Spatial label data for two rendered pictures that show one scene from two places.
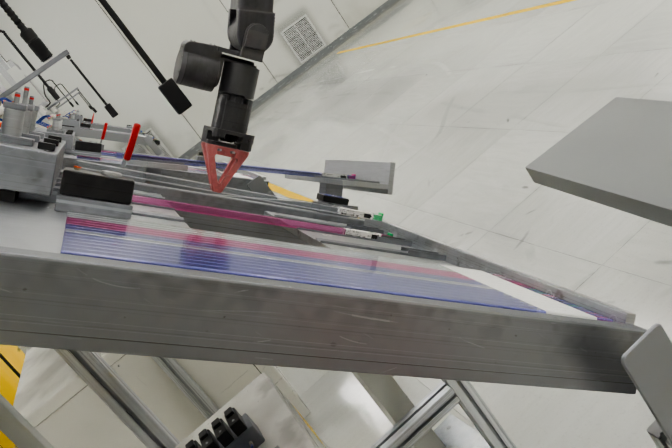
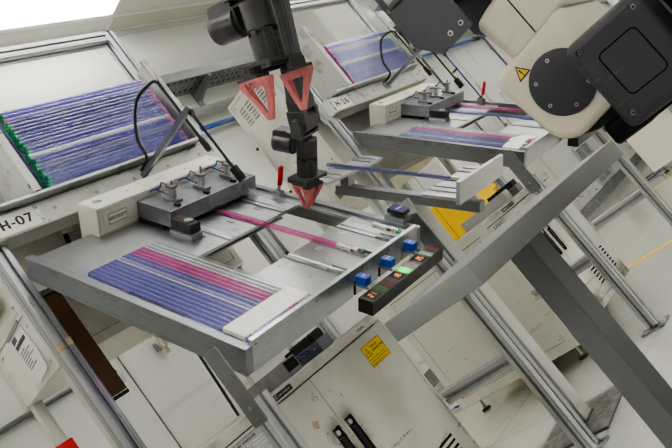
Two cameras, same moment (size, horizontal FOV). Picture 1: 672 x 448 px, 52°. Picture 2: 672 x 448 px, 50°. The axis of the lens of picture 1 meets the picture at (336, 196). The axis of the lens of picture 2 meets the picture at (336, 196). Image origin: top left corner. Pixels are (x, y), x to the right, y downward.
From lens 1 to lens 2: 1.53 m
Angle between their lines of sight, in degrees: 57
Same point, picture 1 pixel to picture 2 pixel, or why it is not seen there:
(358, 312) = (141, 311)
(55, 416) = (402, 299)
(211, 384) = not seen: hidden behind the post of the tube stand
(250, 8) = (291, 111)
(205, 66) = (281, 143)
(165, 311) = (97, 298)
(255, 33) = (293, 126)
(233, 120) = (300, 171)
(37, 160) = (166, 213)
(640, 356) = (210, 358)
